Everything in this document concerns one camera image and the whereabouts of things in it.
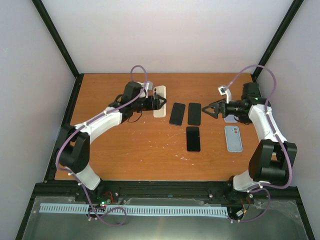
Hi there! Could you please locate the light blue phone case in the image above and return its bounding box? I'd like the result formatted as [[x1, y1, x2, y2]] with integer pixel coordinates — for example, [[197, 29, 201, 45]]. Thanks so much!
[[224, 125, 243, 153]]

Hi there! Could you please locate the beige phone case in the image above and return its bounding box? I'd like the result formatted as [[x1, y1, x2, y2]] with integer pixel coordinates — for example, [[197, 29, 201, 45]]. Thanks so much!
[[153, 85, 167, 118]]

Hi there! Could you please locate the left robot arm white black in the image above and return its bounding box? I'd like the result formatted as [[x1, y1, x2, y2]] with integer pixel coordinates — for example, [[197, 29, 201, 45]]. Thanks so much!
[[55, 81, 167, 202]]

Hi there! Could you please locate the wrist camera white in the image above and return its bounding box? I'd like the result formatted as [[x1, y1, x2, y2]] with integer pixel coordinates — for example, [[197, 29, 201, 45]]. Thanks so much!
[[218, 85, 232, 104], [138, 81, 153, 98]]

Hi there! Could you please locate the right black frame post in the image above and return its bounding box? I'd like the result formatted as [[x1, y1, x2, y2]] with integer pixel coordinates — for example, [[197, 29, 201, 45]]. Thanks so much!
[[252, 0, 305, 79]]

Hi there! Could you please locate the left black frame post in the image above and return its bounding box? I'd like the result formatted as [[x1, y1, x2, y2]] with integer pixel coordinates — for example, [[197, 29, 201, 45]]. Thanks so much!
[[32, 0, 80, 80]]

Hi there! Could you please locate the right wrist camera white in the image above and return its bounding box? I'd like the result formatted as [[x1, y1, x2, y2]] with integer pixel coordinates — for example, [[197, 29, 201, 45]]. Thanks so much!
[[218, 85, 232, 104]]

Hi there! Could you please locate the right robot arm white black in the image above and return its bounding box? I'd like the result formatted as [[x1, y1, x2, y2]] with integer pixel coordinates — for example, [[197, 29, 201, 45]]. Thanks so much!
[[202, 82, 298, 200]]

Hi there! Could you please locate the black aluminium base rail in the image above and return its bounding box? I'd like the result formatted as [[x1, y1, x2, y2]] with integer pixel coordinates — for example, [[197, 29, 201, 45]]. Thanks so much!
[[34, 179, 298, 204]]

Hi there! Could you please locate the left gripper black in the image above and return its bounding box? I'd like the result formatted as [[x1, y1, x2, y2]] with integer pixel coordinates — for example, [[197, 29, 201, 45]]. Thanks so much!
[[131, 94, 166, 112]]

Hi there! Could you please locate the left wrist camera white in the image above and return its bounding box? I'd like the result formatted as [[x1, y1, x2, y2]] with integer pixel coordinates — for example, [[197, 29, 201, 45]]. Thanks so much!
[[138, 81, 153, 98]]

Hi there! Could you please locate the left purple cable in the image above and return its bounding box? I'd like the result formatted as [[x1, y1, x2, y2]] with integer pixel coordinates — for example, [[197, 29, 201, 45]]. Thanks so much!
[[55, 64, 148, 227]]

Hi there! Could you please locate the blue-edged black smartphone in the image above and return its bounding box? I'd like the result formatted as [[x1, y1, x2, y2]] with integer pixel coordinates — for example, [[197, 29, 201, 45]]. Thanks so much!
[[169, 102, 186, 126]]

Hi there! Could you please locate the light blue cable duct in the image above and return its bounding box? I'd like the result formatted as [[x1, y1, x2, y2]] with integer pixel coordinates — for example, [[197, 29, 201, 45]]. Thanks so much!
[[38, 203, 228, 218]]

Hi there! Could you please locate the lilac phone case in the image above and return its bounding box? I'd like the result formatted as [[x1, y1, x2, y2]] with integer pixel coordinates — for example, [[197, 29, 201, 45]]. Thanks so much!
[[224, 115, 238, 123]]

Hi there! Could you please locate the black frame post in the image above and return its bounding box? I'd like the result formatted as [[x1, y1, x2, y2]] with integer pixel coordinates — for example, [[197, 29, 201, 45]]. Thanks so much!
[[252, 0, 305, 79], [32, 0, 80, 80]]

